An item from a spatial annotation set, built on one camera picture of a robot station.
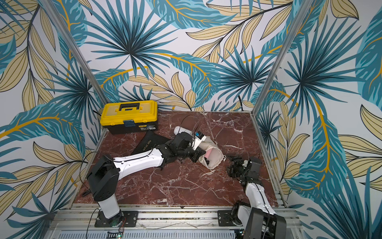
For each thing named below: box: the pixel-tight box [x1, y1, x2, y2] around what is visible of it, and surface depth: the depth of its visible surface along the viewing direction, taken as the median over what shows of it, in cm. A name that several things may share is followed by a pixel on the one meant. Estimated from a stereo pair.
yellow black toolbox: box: [99, 100, 159, 135], surface depth 97 cm
